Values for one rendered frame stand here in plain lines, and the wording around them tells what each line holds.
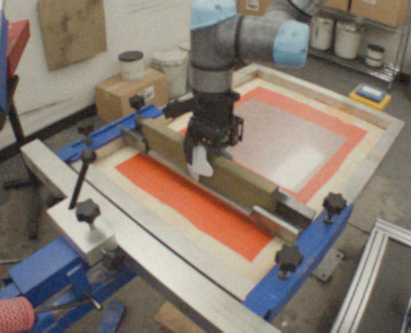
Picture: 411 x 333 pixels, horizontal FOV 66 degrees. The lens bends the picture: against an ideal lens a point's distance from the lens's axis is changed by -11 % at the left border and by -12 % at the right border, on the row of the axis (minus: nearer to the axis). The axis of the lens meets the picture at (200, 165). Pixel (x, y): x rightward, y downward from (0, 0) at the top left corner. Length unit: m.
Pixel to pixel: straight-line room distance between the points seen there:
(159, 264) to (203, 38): 0.35
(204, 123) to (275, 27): 0.22
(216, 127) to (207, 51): 0.14
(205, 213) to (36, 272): 0.36
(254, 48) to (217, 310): 0.39
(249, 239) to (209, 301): 0.22
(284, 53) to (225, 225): 0.36
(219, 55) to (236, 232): 0.34
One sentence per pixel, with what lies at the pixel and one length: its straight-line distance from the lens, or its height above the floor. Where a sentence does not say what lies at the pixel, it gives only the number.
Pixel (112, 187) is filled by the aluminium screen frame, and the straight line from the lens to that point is 0.76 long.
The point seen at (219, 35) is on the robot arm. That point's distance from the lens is 0.56.
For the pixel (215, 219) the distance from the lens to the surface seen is 0.72.
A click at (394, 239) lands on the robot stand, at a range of 1.88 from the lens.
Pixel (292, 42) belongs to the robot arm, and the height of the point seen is 1.32.
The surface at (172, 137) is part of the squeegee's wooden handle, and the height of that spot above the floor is 1.06.
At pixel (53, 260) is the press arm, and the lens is 0.59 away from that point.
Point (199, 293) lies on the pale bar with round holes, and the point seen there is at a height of 1.04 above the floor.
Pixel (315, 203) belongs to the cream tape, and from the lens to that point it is 0.79.
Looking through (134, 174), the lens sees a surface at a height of 0.96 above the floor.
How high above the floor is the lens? 1.49
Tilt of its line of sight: 39 degrees down
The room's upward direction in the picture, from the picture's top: straight up
